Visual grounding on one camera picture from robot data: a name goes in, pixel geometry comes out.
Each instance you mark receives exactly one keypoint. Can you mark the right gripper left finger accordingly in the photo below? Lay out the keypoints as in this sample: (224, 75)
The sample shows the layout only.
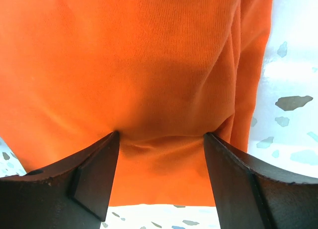
(72, 193)

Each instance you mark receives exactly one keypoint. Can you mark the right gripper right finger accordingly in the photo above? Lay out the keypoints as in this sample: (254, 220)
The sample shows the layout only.
(252, 194)

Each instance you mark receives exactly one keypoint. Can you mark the orange t shirt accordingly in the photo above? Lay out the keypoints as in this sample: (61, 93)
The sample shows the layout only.
(160, 72)

